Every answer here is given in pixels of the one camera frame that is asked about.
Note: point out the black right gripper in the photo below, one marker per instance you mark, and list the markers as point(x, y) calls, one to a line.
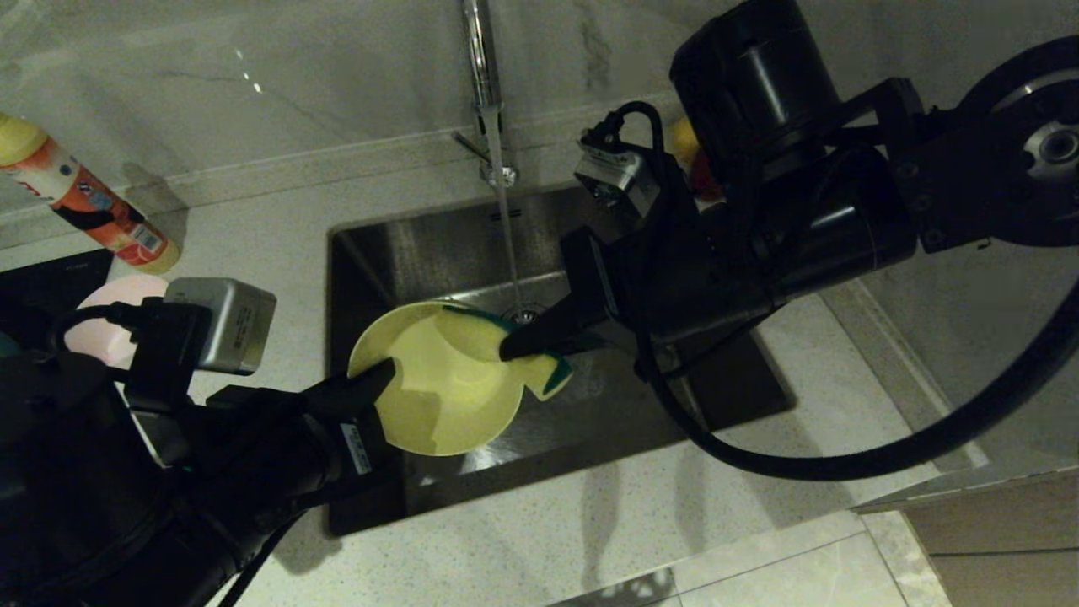
point(666, 278)

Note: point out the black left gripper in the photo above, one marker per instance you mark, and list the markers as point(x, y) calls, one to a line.
point(253, 447)

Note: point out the yellow plastic bowl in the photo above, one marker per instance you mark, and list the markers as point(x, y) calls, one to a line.
point(438, 405)

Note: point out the green and yellow sponge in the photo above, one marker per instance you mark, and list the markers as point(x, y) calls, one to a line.
point(468, 329)

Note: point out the pink plastic bowl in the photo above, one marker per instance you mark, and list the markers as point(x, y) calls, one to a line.
point(110, 329)

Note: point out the chrome faucet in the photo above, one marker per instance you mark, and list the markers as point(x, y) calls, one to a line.
point(482, 67)

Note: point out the yellow-capped dish soap bottle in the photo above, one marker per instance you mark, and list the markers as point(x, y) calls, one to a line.
point(84, 198)

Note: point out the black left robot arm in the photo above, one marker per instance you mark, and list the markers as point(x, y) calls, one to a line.
point(76, 489)

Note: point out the round metal sink drain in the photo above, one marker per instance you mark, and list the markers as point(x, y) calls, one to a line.
point(523, 314)

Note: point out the stainless steel sink basin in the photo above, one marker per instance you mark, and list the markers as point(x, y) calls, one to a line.
point(421, 253)

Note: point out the dark red apple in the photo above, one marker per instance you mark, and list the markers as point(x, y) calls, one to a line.
point(705, 181)

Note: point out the yellow pear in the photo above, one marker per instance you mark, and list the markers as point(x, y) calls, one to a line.
point(684, 139)

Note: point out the black induction cooktop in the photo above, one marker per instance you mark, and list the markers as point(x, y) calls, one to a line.
point(50, 278)

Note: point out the beige cabinet front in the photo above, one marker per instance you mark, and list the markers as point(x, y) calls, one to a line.
point(1003, 548)

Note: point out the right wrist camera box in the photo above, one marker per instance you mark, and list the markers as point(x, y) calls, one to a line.
point(615, 173)

